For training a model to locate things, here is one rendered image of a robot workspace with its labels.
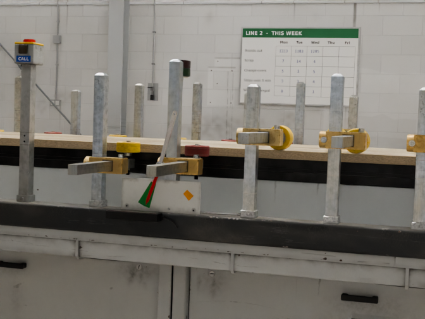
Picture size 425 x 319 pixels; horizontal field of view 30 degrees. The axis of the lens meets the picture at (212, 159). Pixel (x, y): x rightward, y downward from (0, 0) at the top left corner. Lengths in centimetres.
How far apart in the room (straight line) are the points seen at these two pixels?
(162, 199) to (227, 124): 738
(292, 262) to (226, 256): 21
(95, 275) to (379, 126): 694
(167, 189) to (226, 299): 48
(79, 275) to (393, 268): 114
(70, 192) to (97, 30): 772
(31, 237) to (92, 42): 790
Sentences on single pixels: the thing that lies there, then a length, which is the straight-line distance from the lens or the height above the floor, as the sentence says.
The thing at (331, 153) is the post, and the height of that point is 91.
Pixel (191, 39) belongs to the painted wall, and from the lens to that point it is 1001.
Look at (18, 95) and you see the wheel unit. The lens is 394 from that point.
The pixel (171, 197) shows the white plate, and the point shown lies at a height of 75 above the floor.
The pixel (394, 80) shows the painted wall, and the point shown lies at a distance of 951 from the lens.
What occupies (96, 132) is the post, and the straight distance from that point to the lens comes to 255.
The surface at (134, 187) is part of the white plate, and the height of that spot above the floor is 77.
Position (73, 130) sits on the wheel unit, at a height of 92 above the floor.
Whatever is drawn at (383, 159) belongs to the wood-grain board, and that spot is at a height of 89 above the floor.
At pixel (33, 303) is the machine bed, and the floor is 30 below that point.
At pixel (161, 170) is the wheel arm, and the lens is 222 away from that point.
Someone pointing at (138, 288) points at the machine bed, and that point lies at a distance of 282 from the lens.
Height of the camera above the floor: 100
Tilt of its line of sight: 3 degrees down
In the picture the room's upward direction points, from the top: 2 degrees clockwise
